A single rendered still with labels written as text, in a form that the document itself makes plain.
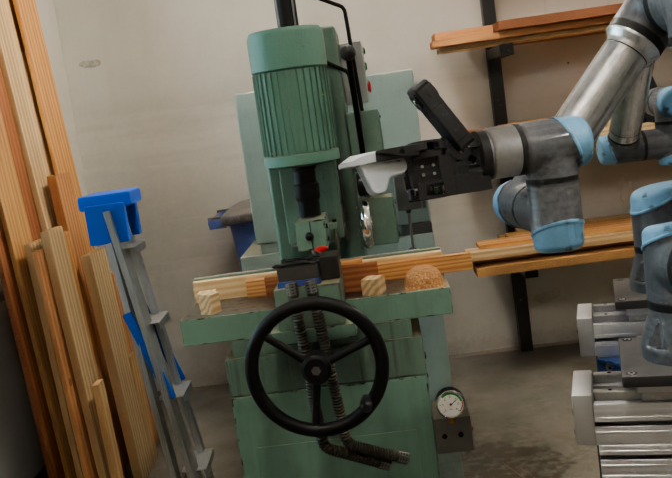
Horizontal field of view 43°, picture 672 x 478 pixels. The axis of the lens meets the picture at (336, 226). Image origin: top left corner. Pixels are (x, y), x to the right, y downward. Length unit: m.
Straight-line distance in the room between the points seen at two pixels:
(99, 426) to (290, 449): 1.40
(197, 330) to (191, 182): 2.46
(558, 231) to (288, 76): 0.86
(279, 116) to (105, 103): 2.57
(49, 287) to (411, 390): 1.58
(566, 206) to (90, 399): 2.28
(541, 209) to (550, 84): 3.10
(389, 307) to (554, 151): 0.74
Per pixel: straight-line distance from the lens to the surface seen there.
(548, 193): 1.26
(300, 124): 1.92
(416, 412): 1.95
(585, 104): 1.42
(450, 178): 1.20
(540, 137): 1.25
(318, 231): 1.97
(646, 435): 1.57
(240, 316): 1.91
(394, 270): 2.02
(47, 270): 3.14
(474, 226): 4.33
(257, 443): 1.99
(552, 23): 3.88
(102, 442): 3.29
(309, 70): 1.93
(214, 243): 4.37
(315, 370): 1.71
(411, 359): 1.91
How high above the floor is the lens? 1.30
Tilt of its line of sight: 7 degrees down
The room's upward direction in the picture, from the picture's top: 8 degrees counter-clockwise
